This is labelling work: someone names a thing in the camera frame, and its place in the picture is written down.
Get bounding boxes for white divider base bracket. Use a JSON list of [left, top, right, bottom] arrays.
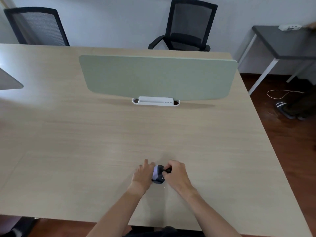
[[132, 96, 181, 106]]

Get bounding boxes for white power strip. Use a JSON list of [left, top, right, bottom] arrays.
[[278, 24, 303, 31]]

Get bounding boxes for green desk divider panel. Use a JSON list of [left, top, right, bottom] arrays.
[[79, 55, 238, 102]]

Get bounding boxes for person's right forearm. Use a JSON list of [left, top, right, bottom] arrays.
[[176, 187, 243, 237]]

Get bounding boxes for person's left hand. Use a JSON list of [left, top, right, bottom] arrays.
[[131, 159, 156, 192]]

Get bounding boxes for person's dark trousers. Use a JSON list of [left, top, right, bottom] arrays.
[[125, 226, 205, 237]]

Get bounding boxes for grey desk divider panel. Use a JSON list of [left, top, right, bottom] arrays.
[[0, 67, 24, 91]]

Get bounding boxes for small black and white device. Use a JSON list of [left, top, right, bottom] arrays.
[[152, 165, 172, 185]]

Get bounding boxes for black slipper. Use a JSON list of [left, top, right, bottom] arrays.
[[275, 101, 296, 120]]

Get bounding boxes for black mesh office chair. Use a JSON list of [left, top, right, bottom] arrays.
[[148, 0, 218, 52], [3, 7, 70, 47]]

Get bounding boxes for person's left forearm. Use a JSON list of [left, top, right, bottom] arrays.
[[86, 181, 147, 237]]

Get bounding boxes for dark grey side table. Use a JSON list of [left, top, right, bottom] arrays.
[[237, 25, 316, 96]]

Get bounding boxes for person's right hand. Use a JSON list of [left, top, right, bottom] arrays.
[[162, 159, 195, 196]]

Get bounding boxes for white cable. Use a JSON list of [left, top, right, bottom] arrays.
[[266, 89, 304, 100]]

